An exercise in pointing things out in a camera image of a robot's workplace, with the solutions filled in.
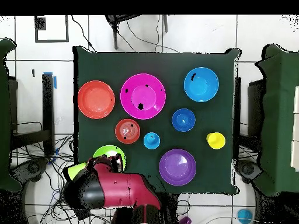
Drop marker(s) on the green bowl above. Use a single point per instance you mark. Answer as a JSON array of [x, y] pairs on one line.
[[105, 150]]

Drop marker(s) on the light green cup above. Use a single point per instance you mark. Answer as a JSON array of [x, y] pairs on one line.
[[76, 170]]

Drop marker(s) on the small orange bowl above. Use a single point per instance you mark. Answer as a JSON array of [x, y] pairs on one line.
[[123, 130]]

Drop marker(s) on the black rectangular box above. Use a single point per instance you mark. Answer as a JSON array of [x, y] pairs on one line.
[[83, 213]]

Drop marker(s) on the light blue cup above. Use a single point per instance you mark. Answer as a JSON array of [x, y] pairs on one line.
[[153, 142]]

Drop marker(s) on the large orange bowl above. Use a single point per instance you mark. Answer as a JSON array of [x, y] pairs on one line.
[[96, 99]]

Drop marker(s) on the purple bowl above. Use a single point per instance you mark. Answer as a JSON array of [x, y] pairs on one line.
[[177, 167]]

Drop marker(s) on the large pink bowl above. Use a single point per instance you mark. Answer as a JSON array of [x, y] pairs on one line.
[[144, 94]]

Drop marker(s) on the small dark blue bowl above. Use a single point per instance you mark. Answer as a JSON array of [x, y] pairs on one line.
[[179, 123]]

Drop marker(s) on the small purple object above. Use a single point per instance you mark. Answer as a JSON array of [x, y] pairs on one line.
[[185, 220]]

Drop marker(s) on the blue tape strip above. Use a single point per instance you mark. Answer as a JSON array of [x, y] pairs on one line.
[[55, 82]]

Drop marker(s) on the dark green table cloth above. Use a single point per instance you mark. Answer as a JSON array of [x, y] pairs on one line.
[[140, 60]]

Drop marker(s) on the green cloth side table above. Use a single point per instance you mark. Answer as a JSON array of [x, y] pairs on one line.
[[280, 105], [4, 116]]

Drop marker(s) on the yellow cup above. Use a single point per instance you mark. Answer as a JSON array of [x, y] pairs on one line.
[[216, 140]]

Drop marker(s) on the large light blue bowl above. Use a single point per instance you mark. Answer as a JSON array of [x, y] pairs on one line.
[[202, 87]]

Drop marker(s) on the light blue round object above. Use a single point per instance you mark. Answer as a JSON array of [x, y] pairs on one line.
[[245, 215]]

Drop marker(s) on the black metal frame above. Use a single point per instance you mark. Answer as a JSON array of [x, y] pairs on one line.
[[48, 112]]

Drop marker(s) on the black camera tripod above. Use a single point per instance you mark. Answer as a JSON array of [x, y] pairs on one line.
[[115, 37]]

